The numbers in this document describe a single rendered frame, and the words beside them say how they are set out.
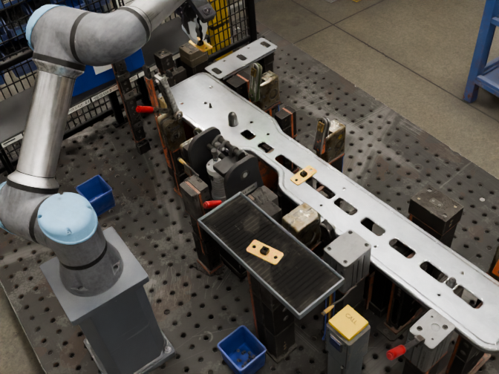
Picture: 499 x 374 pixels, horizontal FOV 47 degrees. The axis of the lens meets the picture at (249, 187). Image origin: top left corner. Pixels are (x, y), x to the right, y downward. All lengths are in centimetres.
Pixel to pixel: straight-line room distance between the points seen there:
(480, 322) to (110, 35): 106
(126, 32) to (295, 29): 306
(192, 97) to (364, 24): 246
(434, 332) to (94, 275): 78
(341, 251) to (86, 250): 60
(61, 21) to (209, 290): 95
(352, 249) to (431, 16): 321
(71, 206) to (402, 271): 82
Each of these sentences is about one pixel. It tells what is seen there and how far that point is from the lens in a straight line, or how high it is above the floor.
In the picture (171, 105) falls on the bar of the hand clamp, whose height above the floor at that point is 111.
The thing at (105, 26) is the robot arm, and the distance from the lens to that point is 131.
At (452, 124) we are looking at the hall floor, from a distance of 353.
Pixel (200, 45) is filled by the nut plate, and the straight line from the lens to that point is 187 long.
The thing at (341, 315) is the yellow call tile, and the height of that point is 116.
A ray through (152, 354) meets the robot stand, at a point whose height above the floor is 76.
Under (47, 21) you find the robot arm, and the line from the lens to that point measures 138.
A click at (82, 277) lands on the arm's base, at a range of 141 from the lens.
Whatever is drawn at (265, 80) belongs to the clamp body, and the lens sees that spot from 203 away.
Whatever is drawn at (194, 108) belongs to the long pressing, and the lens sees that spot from 202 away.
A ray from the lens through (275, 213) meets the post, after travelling 151.
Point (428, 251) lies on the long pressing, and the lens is 158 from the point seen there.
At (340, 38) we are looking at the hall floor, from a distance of 418.
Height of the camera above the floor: 224
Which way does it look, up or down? 46 degrees down
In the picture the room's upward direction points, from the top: 7 degrees counter-clockwise
